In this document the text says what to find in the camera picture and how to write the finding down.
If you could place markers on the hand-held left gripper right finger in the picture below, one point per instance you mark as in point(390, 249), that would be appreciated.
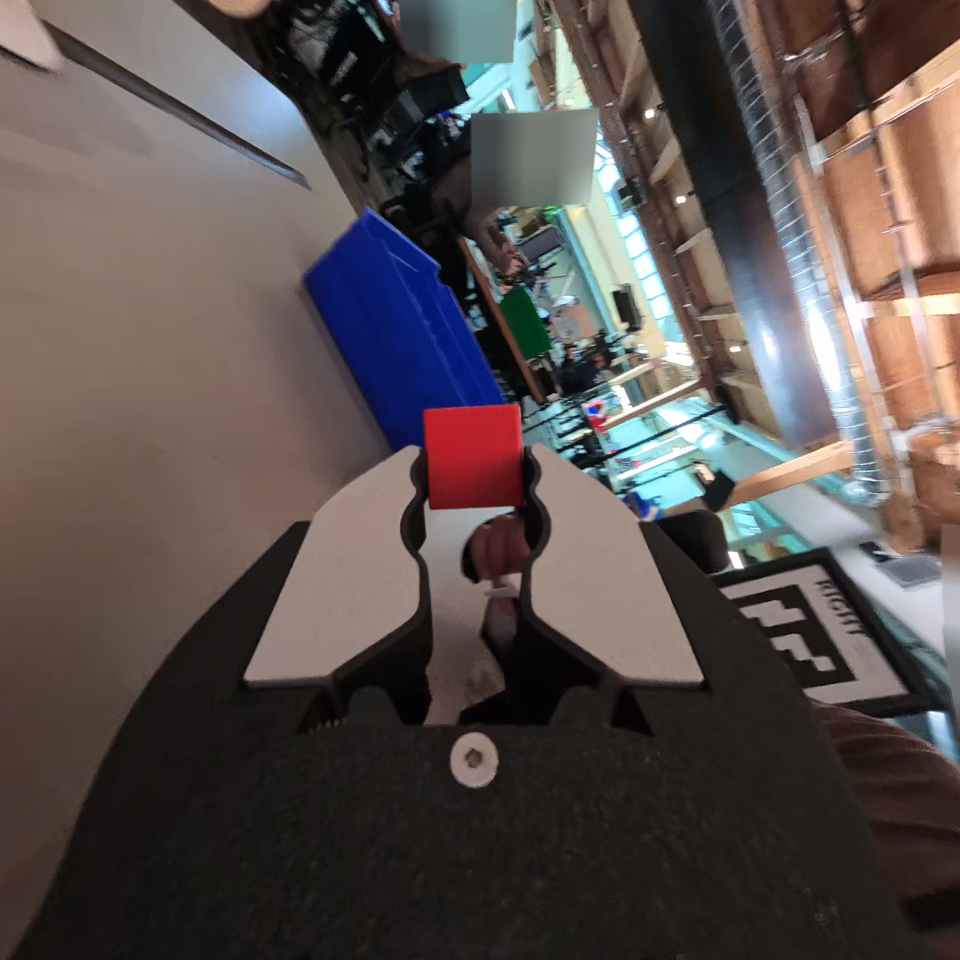
point(608, 593)

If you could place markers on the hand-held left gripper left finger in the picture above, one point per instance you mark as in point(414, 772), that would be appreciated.
point(338, 593)

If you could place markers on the red wooden block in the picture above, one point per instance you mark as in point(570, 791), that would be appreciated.
point(474, 458)

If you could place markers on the blue plastic bin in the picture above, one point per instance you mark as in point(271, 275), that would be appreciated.
point(405, 330)

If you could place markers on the grey desk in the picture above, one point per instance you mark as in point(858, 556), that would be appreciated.
point(120, 375)

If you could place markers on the person's right hand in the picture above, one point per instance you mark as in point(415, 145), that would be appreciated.
point(498, 548)

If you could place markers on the black framed board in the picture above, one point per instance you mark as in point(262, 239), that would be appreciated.
point(818, 630)

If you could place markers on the green plastic bin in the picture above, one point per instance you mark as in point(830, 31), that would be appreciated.
point(525, 323)

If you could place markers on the person's brown clothing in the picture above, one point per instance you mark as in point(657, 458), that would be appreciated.
point(900, 810)

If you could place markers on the white board stand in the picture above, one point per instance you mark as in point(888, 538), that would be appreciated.
point(27, 33)

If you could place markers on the silver duct pipe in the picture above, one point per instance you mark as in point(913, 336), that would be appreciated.
point(795, 225)

